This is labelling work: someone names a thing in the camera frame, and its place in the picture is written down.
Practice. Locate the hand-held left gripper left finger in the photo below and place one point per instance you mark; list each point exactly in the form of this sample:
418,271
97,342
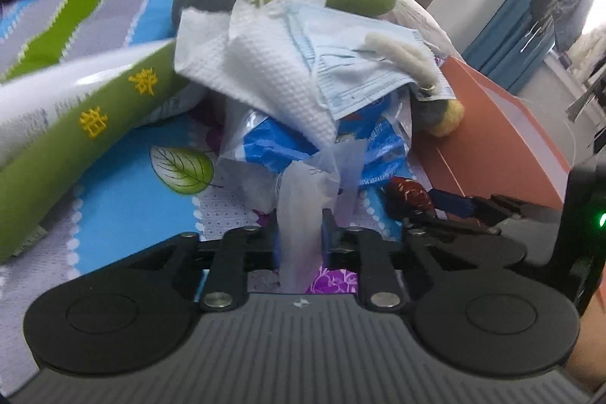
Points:
274,248

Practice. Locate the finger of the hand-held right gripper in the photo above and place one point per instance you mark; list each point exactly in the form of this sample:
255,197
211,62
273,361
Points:
454,204
454,228

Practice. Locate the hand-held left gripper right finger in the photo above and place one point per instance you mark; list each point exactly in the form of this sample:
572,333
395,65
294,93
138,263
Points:
326,238

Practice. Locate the translucent white plastic bag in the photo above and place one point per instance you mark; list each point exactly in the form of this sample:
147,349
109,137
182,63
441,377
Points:
298,219

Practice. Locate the red candy wrapper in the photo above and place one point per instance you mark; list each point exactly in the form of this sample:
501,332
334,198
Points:
409,193

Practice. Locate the orange box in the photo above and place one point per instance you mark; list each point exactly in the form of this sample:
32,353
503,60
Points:
497,124

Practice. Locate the blue face mask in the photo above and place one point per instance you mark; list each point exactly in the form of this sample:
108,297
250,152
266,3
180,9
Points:
360,72

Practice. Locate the person's right forearm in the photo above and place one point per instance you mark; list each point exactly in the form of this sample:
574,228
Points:
589,349

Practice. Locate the blue printed plastic packet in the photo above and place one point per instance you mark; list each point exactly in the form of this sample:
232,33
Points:
270,143

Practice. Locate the colourful printed bedsheet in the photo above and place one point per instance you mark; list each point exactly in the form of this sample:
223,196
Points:
132,195

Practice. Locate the white paper towel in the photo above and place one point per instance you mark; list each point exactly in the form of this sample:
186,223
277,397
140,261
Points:
265,68

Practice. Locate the blue curtain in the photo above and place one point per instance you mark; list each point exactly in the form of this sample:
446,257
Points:
516,20

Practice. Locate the dark hanging garment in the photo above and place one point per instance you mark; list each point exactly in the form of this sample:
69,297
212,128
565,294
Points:
547,11

